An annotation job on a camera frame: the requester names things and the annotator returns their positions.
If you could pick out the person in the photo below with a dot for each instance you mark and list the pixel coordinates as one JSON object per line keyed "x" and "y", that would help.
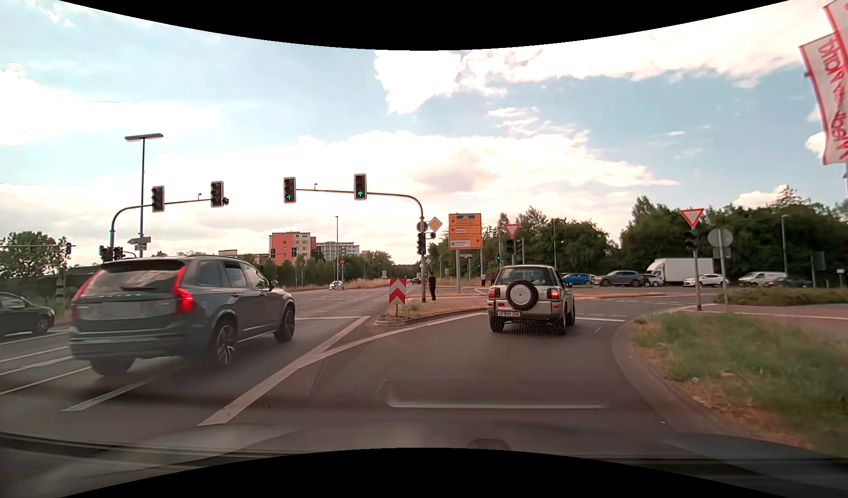
{"x": 432, "y": 286}

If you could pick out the orange direction sign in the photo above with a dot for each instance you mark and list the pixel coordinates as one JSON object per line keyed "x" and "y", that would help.
{"x": 465, "y": 231}

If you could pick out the red white chevron sign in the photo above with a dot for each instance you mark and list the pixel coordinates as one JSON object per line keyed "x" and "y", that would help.
{"x": 397, "y": 291}

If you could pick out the kerbed traffic island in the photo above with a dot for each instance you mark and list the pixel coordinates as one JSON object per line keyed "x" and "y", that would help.
{"x": 431, "y": 309}

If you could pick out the white building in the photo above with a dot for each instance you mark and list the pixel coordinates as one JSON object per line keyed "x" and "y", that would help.
{"x": 337, "y": 250}

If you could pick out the give way sign with traffic light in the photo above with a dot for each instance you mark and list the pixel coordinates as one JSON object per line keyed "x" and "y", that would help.
{"x": 692, "y": 228}
{"x": 512, "y": 235}

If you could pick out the row of trees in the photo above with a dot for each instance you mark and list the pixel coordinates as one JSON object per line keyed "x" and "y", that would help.
{"x": 327, "y": 268}
{"x": 742, "y": 235}

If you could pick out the grey asphalt road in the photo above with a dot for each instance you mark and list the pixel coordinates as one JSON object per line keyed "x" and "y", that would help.
{"x": 465, "y": 359}

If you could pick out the silver suv with spare wheel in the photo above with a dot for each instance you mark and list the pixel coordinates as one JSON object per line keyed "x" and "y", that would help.
{"x": 532, "y": 297}

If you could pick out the red apartment building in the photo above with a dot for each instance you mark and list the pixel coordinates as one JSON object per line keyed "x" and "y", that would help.
{"x": 290, "y": 246}

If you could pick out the car's own bonnet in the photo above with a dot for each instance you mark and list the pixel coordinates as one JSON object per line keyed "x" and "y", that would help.
{"x": 424, "y": 442}

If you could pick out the row of cars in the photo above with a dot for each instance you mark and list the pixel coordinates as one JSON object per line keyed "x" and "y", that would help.
{"x": 624, "y": 279}

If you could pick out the dark grey suv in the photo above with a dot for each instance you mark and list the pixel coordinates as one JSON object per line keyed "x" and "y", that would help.
{"x": 182, "y": 310}

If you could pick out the white lorry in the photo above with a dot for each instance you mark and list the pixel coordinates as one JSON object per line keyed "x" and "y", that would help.
{"x": 680, "y": 268}

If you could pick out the grass verge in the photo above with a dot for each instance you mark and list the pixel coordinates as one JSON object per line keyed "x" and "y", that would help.
{"x": 756, "y": 363}
{"x": 783, "y": 296}

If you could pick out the tree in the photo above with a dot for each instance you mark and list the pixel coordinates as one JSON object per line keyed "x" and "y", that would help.
{"x": 31, "y": 254}

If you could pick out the dark car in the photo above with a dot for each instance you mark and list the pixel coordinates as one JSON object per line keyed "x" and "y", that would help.
{"x": 13, "y": 312}

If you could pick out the white red flags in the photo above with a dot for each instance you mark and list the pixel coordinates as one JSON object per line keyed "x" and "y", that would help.
{"x": 839, "y": 90}

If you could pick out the lamp post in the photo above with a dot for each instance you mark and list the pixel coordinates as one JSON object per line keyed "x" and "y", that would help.
{"x": 143, "y": 180}
{"x": 783, "y": 242}

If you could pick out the round sign on post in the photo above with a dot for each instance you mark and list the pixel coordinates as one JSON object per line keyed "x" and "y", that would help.
{"x": 720, "y": 239}

